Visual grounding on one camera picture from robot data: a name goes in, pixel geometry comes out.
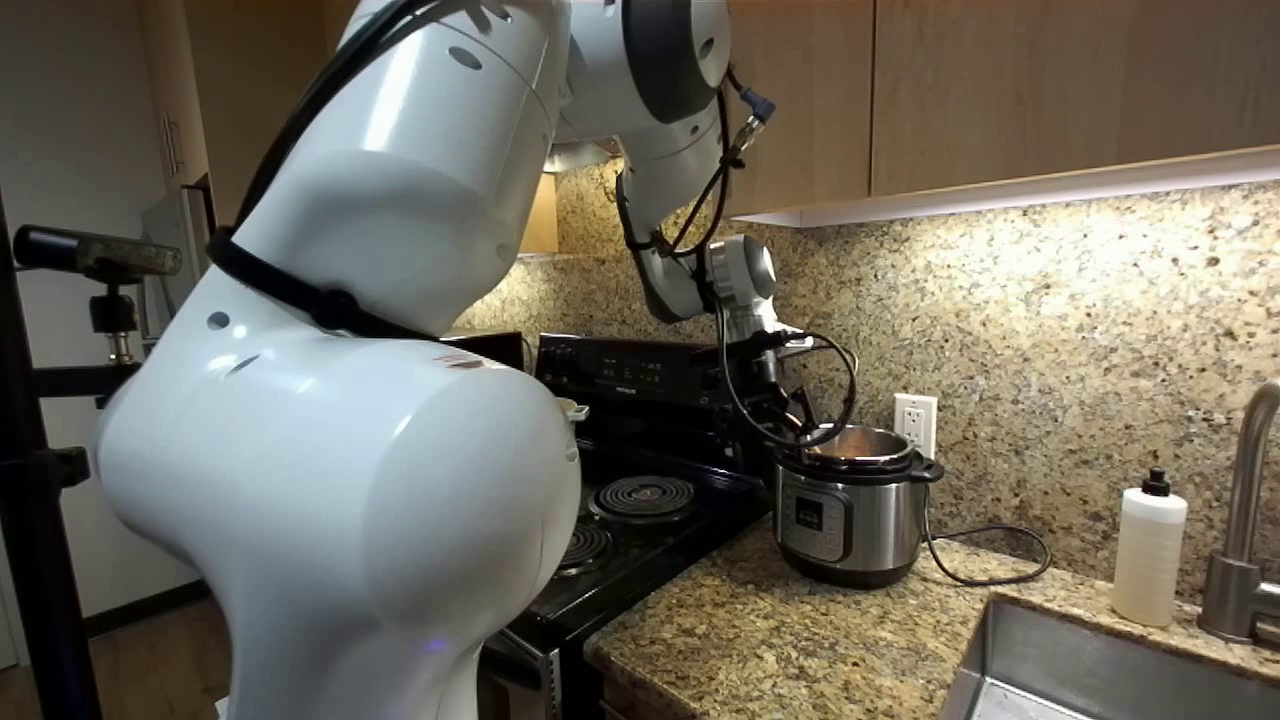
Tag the black tripod stand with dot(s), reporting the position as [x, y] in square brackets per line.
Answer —
[40, 533]

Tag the black electric stove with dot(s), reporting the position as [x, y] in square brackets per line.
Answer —
[652, 412]

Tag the white wall outlet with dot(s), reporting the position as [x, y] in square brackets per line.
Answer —
[917, 427]

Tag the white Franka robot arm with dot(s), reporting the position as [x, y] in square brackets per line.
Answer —
[361, 505]

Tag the stainless steel pressure cooker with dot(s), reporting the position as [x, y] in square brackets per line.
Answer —
[853, 514]

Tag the wooden upper cabinet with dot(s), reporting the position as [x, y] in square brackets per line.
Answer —
[1040, 92]

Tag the metal sink faucet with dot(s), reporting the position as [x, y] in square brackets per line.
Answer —
[1247, 533]

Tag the white soap bottle black cap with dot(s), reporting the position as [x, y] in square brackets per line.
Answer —
[1148, 555]

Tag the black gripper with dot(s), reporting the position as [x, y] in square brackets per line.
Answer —
[793, 383]

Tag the stainless steel sink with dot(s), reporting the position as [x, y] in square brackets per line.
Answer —
[1104, 666]

